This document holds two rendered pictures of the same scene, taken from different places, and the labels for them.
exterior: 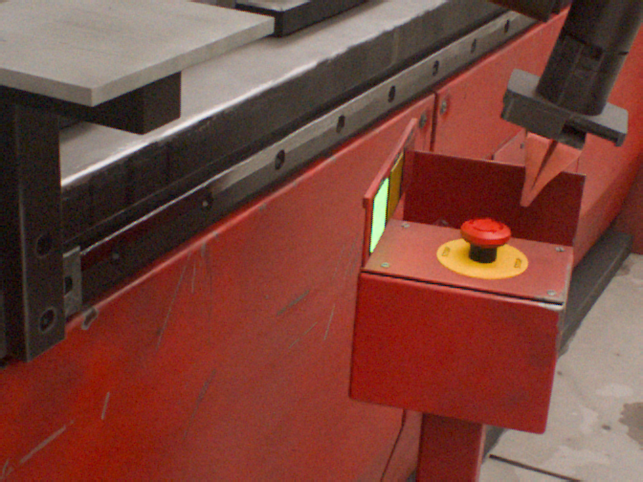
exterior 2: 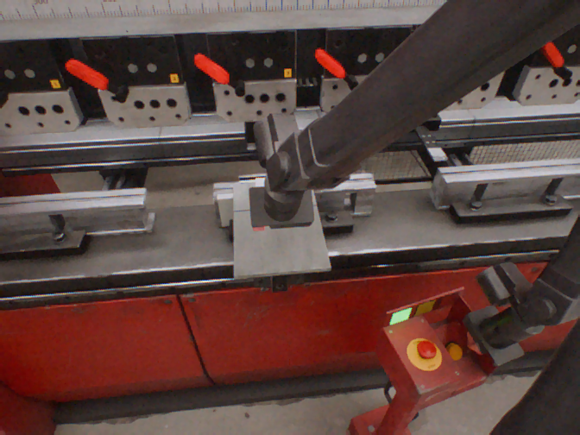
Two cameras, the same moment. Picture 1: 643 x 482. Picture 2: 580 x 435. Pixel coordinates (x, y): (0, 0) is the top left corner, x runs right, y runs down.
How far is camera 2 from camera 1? 0.64 m
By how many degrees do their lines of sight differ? 50
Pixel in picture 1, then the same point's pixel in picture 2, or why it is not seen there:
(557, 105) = (481, 333)
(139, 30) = (286, 252)
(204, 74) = (401, 230)
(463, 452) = not seen: hidden behind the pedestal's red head
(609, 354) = not seen: outside the picture
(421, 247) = (412, 333)
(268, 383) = not seen: hidden behind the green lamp
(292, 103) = (427, 255)
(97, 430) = (307, 306)
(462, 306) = (399, 363)
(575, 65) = (491, 329)
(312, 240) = (433, 289)
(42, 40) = (259, 243)
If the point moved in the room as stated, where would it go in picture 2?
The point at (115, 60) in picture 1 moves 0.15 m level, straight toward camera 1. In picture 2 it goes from (257, 265) to (188, 313)
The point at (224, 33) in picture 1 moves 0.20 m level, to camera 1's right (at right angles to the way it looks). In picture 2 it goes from (302, 268) to (375, 356)
